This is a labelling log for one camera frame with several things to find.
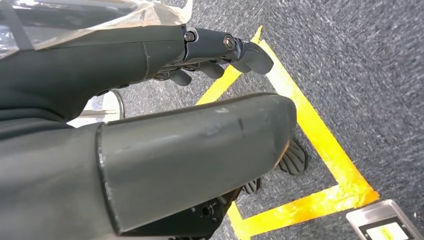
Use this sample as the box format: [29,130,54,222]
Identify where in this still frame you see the silver metal floor socket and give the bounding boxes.
[345,199,423,240]

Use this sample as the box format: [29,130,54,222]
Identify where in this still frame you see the black robot leg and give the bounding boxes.
[120,187,243,240]

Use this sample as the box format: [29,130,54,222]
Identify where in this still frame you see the clear plastic film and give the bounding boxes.
[0,0,194,61]

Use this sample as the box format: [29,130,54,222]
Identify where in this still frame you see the white disc with chrome rim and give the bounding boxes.
[67,88,126,128]

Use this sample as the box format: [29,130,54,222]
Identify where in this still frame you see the yellow floor tape outline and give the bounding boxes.
[195,25,381,240]

